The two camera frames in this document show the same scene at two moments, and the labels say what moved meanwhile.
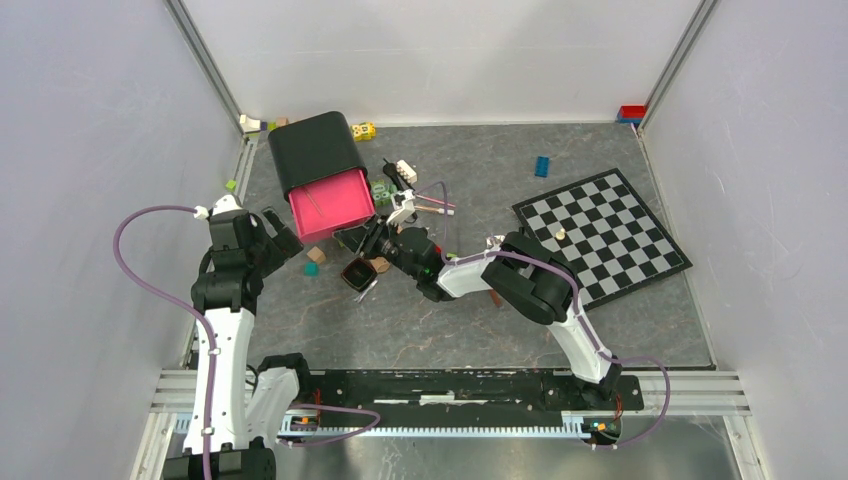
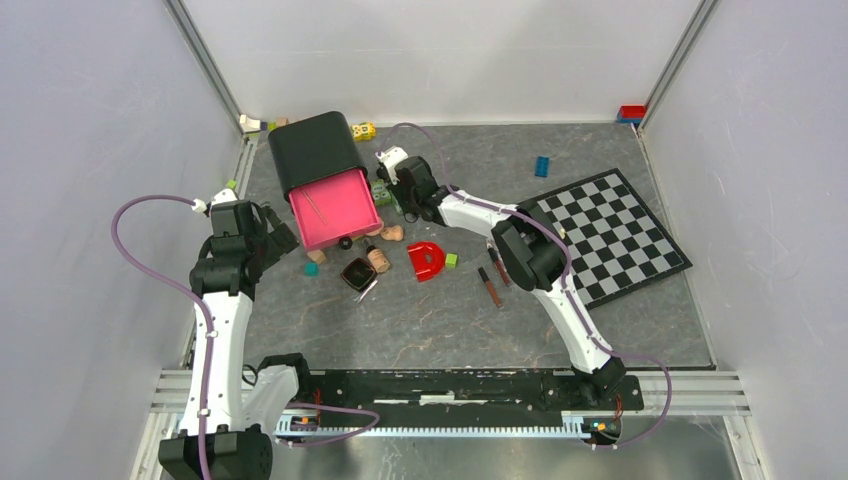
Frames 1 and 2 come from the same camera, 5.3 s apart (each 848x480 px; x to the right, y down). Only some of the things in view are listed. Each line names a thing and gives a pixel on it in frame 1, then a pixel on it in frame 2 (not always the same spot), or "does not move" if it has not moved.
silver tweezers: (359, 298) does not move
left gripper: (282, 246) does not move
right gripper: (364, 238) to (405, 208)
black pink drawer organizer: (322, 172) does not move
